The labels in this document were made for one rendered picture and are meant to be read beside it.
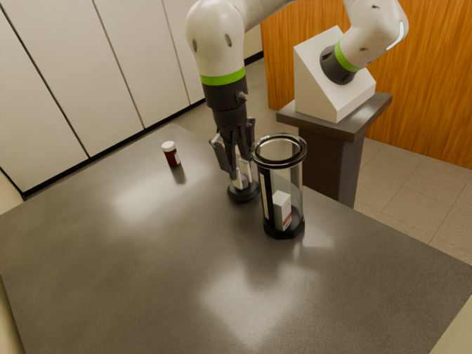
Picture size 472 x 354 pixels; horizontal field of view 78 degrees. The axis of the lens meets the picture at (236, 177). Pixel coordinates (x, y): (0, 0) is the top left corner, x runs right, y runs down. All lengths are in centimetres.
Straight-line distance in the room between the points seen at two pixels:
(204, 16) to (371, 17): 58
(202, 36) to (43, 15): 235
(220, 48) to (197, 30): 5
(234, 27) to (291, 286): 50
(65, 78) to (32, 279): 222
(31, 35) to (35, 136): 78
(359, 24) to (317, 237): 64
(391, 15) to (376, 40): 7
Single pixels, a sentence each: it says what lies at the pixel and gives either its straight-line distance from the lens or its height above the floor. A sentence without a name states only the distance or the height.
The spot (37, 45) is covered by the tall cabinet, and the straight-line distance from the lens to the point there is 284.
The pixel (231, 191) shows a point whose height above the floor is 98.
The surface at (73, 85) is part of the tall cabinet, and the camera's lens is 293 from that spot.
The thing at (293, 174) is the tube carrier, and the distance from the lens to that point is 56.
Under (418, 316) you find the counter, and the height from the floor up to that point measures 94.
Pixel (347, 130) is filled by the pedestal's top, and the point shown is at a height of 94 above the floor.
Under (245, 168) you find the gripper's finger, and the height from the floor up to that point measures 103.
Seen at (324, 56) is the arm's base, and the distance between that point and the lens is 112.
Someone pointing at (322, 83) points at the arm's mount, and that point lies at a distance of 107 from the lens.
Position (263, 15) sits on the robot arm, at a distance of 69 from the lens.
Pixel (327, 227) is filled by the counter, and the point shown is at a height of 94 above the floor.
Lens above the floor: 149
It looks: 39 degrees down
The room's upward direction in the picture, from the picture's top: 11 degrees counter-clockwise
